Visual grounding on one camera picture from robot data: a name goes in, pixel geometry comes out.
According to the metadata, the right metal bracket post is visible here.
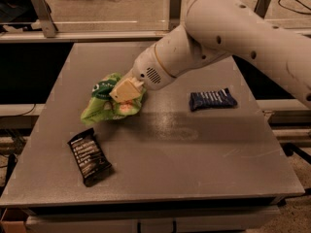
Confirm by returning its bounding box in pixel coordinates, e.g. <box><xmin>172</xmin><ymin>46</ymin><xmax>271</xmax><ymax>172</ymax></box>
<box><xmin>254</xmin><ymin>0</ymin><xmax>271</xmax><ymax>18</ymax></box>

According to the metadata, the cardboard box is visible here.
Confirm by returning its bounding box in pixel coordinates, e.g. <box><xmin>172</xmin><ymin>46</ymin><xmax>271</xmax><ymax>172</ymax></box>
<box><xmin>1</xmin><ymin>209</ymin><xmax>28</xmax><ymax>233</ymax></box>

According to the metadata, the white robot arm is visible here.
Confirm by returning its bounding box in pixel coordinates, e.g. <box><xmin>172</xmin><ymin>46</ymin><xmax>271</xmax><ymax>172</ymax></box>
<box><xmin>110</xmin><ymin>0</ymin><xmax>311</xmax><ymax>108</ymax></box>

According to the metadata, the left metal bracket post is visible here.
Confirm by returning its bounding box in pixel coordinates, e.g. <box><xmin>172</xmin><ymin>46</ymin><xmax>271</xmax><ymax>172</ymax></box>
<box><xmin>31</xmin><ymin>0</ymin><xmax>57</xmax><ymax>38</ymax></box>

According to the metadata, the clear glass barrier panel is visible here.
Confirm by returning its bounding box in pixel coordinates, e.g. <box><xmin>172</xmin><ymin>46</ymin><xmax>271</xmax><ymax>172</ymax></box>
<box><xmin>30</xmin><ymin>0</ymin><xmax>311</xmax><ymax>32</ymax></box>

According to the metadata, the green rice chip bag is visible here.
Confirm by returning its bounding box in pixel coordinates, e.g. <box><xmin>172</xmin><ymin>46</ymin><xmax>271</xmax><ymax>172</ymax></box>
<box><xmin>81</xmin><ymin>73</ymin><xmax>146</xmax><ymax>125</ymax></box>

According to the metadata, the middle metal bracket post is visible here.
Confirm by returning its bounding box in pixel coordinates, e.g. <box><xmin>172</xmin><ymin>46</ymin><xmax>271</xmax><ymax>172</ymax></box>
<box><xmin>168</xmin><ymin>0</ymin><xmax>182</xmax><ymax>30</ymax></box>

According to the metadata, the dark blue snack bar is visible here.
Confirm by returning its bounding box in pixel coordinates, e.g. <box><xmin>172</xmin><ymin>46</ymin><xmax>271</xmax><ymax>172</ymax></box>
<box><xmin>189</xmin><ymin>88</ymin><xmax>238</xmax><ymax>112</ymax></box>

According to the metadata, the black rxbar chocolate bar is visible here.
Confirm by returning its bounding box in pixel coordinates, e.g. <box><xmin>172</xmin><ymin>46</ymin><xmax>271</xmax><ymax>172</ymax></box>
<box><xmin>68</xmin><ymin>128</ymin><xmax>112</xmax><ymax>187</ymax></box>

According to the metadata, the metal bracket post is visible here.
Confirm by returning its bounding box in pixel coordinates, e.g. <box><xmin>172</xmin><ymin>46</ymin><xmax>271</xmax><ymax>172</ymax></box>
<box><xmin>168</xmin><ymin>0</ymin><xmax>182</xmax><ymax>30</ymax></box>
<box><xmin>31</xmin><ymin>0</ymin><xmax>57</xmax><ymax>38</ymax></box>
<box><xmin>254</xmin><ymin>0</ymin><xmax>271</xmax><ymax>18</ymax></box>

